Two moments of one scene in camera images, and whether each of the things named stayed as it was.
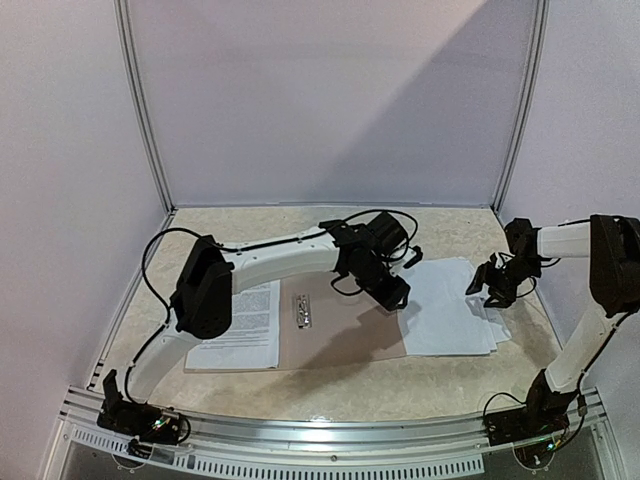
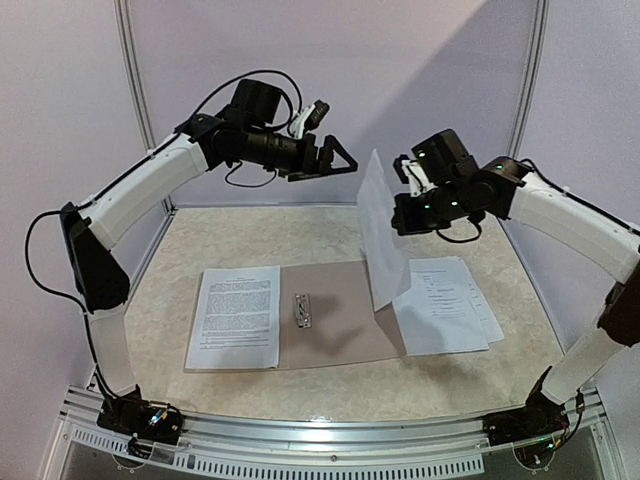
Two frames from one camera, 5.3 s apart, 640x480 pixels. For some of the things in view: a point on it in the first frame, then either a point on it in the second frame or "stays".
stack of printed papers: (442, 319) stays
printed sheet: (252, 339) stays
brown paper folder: (326, 319) stays
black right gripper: (497, 279) -> (413, 216)
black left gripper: (392, 298) -> (310, 166)
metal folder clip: (303, 311) stays
